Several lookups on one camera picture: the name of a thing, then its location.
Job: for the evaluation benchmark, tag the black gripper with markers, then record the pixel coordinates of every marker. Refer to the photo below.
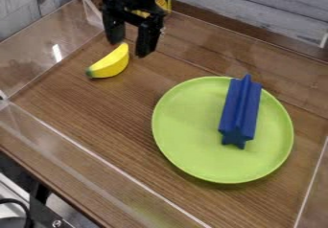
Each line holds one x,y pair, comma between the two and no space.
141,13

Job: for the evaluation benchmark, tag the yellow toy banana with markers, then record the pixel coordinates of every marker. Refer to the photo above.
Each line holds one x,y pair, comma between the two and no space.
112,64

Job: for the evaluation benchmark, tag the green round plate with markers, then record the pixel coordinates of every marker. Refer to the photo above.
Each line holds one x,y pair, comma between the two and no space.
185,130

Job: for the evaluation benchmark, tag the clear acrylic tray wall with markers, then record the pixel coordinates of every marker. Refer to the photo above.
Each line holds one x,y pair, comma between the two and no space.
80,132

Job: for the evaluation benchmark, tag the black metal table bracket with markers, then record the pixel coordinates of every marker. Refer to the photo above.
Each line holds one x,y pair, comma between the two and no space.
43,217

